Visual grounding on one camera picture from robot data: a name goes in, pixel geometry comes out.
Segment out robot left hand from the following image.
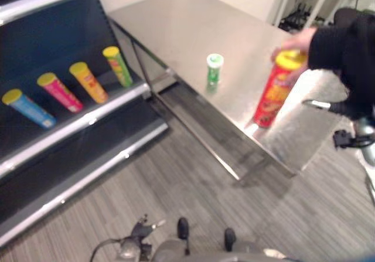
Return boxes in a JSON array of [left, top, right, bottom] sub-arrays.
[[131, 213, 167, 241]]

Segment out person's hand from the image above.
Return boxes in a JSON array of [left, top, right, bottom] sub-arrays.
[[270, 26, 319, 69]]

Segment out small green can white lid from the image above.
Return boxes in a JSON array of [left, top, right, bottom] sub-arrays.
[[206, 53, 225, 88]]

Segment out dark shelf unit silver edges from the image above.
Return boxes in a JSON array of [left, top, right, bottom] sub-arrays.
[[0, 0, 170, 249]]

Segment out stainless steel table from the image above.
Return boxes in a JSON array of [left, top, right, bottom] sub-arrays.
[[107, 0, 351, 183]]

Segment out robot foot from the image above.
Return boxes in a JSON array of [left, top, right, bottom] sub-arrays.
[[177, 217, 190, 240], [223, 227, 237, 251]]

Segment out green chip can yellow lid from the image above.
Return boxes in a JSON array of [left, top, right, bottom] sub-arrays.
[[102, 46, 134, 88]]

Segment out pink chip can yellow lid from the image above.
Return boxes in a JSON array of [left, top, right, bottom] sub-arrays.
[[36, 72, 84, 114]]

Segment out dark equipment in doorway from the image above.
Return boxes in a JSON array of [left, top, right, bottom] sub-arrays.
[[277, 2, 316, 33]]

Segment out blue chip can yellow lid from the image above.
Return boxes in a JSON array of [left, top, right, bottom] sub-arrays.
[[1, 88, 57, 130]]

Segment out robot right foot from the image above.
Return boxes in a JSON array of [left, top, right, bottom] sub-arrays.
[[223, 227, 237, 251]]

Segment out black office chair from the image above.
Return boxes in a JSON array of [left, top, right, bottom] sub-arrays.
[[333, 0, 375, 30]]

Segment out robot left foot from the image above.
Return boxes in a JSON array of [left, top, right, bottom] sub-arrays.
[[177, 217, 190, 240]]

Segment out red chip can yellow lid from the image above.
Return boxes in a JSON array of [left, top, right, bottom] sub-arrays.
[[253, 49, 308, 129]]

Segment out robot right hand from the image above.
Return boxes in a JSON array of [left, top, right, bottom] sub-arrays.
[[302, 99, 360, 121]]

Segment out orange chip can yellow lid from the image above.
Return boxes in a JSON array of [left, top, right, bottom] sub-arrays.
[[69, 62, 109, 104]]

